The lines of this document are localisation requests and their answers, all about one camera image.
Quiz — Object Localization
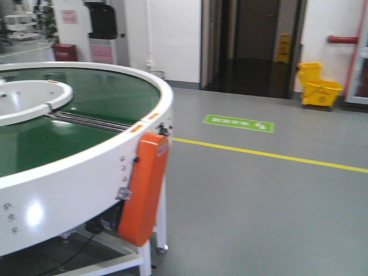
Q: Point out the yellow mop bucket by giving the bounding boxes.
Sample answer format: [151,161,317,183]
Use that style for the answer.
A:
[297,62,343,108]

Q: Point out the white inner conveyor ring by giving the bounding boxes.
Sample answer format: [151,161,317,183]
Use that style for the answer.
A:
[0,79,74,127]

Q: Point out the yellow wet floor sign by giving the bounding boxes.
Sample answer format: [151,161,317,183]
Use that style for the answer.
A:
[275,34,291,64]

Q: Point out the potted green plant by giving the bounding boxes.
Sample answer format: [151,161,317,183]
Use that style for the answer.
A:
[43,1,59,44]

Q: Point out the pink wall notice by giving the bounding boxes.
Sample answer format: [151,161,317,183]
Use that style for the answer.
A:
[61,9,78,25]

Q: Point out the red fire extinguisher box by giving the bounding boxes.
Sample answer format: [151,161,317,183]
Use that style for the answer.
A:
[52,44,78,62]

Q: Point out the black water dispenser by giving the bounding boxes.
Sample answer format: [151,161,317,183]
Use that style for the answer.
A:
[84,1,130,66]

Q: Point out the round green conveyor belt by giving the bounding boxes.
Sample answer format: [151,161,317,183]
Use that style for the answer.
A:
[0,61,175,276]

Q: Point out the red wall pipe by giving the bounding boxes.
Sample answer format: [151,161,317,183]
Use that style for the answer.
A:
[327,35,359,44]

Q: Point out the orange motor cover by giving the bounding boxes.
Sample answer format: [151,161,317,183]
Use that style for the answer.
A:
[118,132,170,247]

